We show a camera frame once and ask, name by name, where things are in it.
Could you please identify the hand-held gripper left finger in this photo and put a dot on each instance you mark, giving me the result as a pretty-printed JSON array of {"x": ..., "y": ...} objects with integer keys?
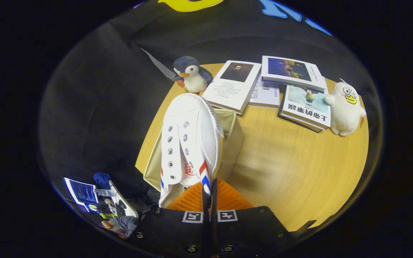
[{"x": 177, "y": 229}]

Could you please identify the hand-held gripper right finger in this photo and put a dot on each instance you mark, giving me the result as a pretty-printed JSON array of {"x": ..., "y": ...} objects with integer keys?
[{"x": 246, "y": 229}]

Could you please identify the white canvas shoe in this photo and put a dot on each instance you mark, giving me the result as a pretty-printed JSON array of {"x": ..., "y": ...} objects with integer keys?
[{"x": 188, "y": 143}]

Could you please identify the cream fabric storage box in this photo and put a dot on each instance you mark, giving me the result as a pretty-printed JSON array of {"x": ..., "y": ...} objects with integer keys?
[{"x": 233, "y": 143}]

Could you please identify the open laptop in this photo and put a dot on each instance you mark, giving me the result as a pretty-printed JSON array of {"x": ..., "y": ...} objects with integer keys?
[{"x": 82, "y": 191}]

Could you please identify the grey blue clothing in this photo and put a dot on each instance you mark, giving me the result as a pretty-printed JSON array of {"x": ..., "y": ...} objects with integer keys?
[{"x": 126, "y": 224}]

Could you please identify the blue cloth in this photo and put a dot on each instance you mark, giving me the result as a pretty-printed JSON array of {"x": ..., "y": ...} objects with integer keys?
[{"x": 101, "y": 180}]

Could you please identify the thin white booklet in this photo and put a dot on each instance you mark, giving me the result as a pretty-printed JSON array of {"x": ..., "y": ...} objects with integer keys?
[{"x": 265, "y": 95}]

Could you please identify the book with pale sky cover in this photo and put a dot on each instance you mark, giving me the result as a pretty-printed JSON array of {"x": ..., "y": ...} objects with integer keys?
[{"x": 307, "y": 107}]

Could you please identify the white book with portrait cover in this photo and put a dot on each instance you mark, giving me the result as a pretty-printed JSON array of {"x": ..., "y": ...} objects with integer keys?
[{"x": 231, "y": 91}]

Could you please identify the blue penguin plush toy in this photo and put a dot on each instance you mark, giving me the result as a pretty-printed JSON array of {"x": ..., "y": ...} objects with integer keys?
[{"x": 195, "y": 80}]

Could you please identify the white duck plush toy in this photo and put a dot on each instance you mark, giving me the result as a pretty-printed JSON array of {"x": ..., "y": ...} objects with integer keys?
[{"x": 346, "y": 114}]

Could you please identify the book with blue picture cover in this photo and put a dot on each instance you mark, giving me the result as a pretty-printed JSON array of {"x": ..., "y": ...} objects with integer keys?
[{"x": 289, "y": 70}]

